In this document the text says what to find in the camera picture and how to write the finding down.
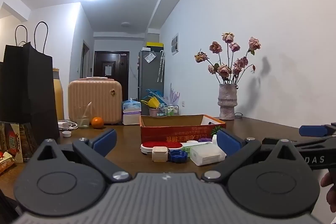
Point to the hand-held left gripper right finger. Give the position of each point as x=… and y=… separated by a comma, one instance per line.
x=229, y=142

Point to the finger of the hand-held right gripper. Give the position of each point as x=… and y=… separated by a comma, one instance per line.
x=312, y=130
x=315, y=142

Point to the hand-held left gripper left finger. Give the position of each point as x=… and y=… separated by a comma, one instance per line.
x=105, y=141

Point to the white rectangular plastic box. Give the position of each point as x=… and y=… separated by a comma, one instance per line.
x=207, y=155

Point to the green and white box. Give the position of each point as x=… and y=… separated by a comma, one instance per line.
x=195, y=144

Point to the blue bottle cap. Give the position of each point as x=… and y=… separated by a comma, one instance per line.
x=178, y=157

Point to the red and white case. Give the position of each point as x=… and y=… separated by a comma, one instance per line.
x=160, y=145

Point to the small beige cube box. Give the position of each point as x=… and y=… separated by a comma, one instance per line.
x=159, y=155

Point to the orange cardboard box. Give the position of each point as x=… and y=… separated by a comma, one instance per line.
x=170, y=133

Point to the person's right hand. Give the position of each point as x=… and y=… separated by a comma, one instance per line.
x=331, y=195

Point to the small green plant ornament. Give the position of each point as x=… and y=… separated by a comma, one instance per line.
x=217, y=130

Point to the orange fruit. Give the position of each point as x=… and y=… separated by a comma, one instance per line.
x=97, y=122

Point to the purple cap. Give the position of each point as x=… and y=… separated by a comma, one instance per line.
x=204, y=140

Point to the clear glass cup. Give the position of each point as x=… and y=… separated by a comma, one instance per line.
x=82, y=119

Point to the purple and white tissue pack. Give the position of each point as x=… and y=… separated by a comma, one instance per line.
x=131, y=118

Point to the pink ceramic vase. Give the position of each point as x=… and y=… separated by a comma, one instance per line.
x=227, y=103

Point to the small white cap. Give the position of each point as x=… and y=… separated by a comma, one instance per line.
x=66, y=134

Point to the pink ribbed suitcase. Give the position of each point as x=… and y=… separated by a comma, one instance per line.
x=94, y=100

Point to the pink pot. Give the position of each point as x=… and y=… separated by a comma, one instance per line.
x=153, y=111

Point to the yellow plastic item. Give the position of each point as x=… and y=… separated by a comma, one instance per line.
x=152, y=102

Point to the yellow bottle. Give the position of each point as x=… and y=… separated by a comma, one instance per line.
x=58, y=98

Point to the rack with small bottles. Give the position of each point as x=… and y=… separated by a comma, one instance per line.
x=170, y=110

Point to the dark entrance door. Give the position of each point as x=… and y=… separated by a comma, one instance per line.
x=119, y=74

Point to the blue plastic item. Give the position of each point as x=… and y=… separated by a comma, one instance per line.
x=157, y=94

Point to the purple decorative plant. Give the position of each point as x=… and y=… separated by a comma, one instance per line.
x=173, y=96

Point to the dried pink roses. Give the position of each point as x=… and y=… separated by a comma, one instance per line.
x=225, y=69

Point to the grey refrigerator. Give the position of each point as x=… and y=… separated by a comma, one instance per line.
x=149, y=79

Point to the interior side door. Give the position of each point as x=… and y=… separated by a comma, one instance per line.
x=85, y=61

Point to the folded white umbrella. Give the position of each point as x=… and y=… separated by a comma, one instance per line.
x=161, y=66

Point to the clear bag on refrigerator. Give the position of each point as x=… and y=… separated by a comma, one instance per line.
x=149, y=58

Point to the black paper bag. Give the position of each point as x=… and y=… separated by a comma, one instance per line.
x=26, y=87

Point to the orange snack packet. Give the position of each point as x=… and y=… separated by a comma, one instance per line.
x=5, y=163

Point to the yellow box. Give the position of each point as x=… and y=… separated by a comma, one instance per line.
x=155, y=44

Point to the white wall panel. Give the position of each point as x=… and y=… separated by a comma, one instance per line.
x=175, y=44

